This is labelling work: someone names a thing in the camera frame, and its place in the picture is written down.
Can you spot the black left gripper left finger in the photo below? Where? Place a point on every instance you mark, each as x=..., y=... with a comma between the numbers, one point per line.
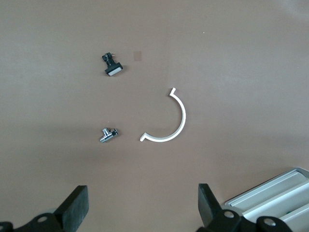
x=72, y=207

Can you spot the chrome metal fitting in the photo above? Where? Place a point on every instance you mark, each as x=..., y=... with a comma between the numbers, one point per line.
x=106, y=136

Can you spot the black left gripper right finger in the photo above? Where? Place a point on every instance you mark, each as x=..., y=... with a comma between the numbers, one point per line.
x=210, y=207

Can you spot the black rectangular push button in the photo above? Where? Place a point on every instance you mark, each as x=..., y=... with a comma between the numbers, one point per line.
x=113, y=70

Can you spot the white curved plastic piece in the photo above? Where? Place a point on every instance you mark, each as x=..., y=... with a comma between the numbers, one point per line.
x=183, y=116

